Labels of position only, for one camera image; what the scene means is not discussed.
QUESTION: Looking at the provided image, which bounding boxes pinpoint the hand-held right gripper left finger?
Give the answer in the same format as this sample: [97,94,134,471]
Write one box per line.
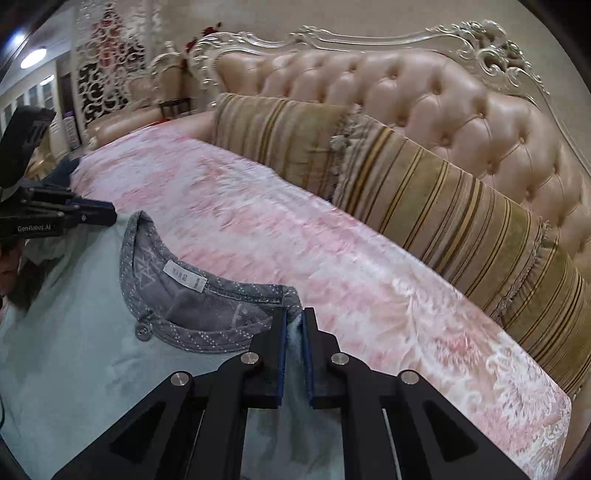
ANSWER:
[51,308,289,480]

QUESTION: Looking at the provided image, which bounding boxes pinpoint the round ceiling lamp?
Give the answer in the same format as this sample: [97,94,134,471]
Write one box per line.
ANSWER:
[18,46,49,70]

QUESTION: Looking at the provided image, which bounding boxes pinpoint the light blue long-sleeve shirt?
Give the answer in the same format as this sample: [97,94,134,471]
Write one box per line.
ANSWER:
[0,210,347,480]

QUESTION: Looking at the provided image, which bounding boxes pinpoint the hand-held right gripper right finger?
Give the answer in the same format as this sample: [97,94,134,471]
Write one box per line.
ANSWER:
[300,307,532,480]

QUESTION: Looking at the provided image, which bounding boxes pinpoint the tufted pink leather sofa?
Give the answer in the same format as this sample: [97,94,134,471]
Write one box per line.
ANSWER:
[88,21,591,324]

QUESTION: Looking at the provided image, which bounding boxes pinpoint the red roses in vase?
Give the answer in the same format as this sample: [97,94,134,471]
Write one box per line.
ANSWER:
[184,25,219,52]

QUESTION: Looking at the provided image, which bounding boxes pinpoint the pink floral blanket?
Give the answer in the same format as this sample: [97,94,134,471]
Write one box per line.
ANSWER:
[69,124,573,480]

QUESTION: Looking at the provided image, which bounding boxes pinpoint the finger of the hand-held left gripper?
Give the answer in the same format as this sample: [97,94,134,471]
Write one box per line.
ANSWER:
[21,185,117,228]

